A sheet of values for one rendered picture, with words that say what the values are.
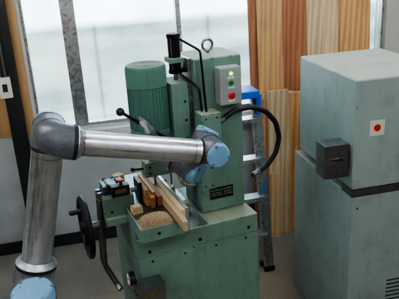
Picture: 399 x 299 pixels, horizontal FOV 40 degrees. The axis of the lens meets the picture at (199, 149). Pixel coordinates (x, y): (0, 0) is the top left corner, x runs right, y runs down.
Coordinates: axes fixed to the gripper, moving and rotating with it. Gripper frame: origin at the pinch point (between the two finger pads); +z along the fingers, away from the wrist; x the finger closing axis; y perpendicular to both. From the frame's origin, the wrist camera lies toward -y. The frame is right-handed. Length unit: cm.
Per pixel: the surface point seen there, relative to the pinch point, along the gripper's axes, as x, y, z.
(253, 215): 12, -46, -51
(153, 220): 27.0, -4.0, -25.5
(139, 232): 33.7, -1.7, -23.5
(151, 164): 11.0, -20.1, -5.6
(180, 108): -17.5, -16.7, -7.3
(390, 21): -132, -212, -31
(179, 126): -10.2, -19.3, -9.4
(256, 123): -24, -116, -9
